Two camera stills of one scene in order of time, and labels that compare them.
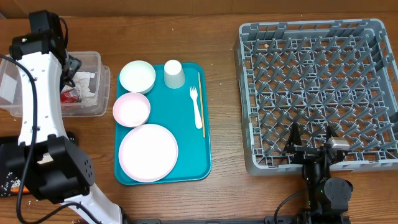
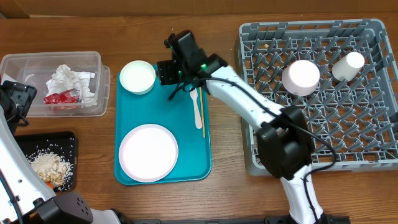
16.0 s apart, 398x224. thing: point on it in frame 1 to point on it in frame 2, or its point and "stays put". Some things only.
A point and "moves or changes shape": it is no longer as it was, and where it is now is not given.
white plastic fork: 194,96 stays put
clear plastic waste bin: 11,86 stays put
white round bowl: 137,76 stays put
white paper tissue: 82,80 moves or changes shape
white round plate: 148,154 stays put
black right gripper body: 308,153 to 173,69
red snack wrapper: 69,94 stays put
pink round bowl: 131,109 to 301,77
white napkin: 87,98 stays put
